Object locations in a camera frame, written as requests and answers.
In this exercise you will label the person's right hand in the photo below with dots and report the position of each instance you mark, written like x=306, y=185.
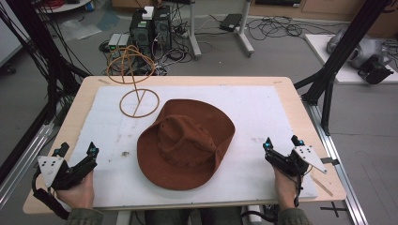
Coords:
x=285, y=190

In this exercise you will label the black computer tower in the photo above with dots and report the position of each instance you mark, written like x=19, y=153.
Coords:
x=162, y=28
x=141, y=34

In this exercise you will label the brown felt cowboy hat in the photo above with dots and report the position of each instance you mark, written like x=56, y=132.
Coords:
x=187, y=146

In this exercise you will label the white metal stand leg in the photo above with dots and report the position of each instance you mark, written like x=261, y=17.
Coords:
x=194, y=37
x=245, y=34

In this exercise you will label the aluminium rail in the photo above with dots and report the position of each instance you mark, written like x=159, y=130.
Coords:
x=338, y=162
x=25, y=162

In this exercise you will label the grey rounded shell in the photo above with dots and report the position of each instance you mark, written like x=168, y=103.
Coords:
x=366, y=50

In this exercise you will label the white foam mat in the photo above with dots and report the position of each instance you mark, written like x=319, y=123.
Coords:
x=234, y=103

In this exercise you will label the black tape cross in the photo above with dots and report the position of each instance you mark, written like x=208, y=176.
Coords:
x=334, y=209

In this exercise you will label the white round table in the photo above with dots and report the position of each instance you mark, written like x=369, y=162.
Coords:
x=67, y=6

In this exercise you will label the person's legs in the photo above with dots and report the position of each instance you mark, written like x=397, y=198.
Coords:
x=194, y=217

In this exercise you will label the white floor board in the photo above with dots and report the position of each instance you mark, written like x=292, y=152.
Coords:
x=319, y=47

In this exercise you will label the grey tape strip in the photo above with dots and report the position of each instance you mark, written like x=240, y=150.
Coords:
x=329, y=161

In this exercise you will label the black device on board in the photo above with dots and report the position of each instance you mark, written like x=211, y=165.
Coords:
x=374, y=70

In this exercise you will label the clear plastic sheet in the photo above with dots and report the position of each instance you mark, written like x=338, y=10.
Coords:
x=79, y=29

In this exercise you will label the thin wooden stick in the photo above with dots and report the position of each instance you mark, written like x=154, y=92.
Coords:
x=322, y=186

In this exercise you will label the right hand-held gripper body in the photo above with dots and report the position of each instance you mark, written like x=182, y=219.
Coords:
x=286, y=162

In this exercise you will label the small grey box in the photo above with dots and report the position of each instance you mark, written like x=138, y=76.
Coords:
x=124, y=40
x=114, y=40

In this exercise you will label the person's left hand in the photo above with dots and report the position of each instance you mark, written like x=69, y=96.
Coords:
x=79, y=193

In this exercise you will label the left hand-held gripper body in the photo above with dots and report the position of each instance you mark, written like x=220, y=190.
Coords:
x=72, y=175

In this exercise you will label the flat black box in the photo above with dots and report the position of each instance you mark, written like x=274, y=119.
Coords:
x=231, y=22

